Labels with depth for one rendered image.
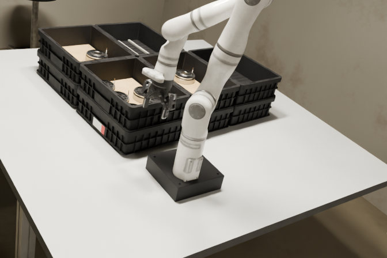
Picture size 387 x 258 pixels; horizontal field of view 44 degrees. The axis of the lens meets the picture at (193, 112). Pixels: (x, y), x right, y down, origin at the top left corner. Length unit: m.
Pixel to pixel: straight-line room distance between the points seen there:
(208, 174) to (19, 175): 0.68
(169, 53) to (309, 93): 2.12
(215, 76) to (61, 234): 0.69
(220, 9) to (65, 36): 1.12
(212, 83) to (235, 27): 0.23
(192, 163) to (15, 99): 0.90
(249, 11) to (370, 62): 1.93
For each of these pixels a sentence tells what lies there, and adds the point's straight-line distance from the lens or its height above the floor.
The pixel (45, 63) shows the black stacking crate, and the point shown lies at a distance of 2.37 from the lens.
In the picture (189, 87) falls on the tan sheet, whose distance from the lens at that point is 2.27.
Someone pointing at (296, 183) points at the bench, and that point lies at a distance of 2.04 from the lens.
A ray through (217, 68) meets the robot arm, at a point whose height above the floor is 1.21.
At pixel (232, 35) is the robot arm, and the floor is 1.33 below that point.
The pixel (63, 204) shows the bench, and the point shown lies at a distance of 1.67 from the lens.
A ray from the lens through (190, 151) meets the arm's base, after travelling 1.68.
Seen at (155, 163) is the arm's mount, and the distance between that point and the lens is 1.80.
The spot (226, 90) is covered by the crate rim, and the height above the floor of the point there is 0.92.
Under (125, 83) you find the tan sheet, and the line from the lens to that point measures 2.19.
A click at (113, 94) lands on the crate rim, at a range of 1.87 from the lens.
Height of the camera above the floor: 1.79
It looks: 28 degrees down
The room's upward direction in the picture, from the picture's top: 13 degrees clockwise
